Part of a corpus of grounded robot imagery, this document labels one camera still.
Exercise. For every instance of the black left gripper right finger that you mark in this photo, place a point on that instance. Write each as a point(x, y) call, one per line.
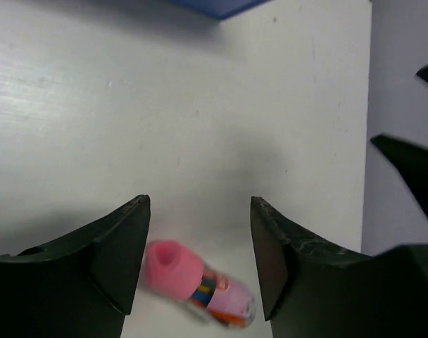
point(311, 287)

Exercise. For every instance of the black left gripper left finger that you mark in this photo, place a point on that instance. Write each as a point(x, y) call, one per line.
point(79, 285)

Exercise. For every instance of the pink lid marker bottle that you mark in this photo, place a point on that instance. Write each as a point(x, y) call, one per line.
point(177, 273)

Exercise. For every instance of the white drawer organizer box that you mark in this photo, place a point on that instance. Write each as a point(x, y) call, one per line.
point(219, 9)

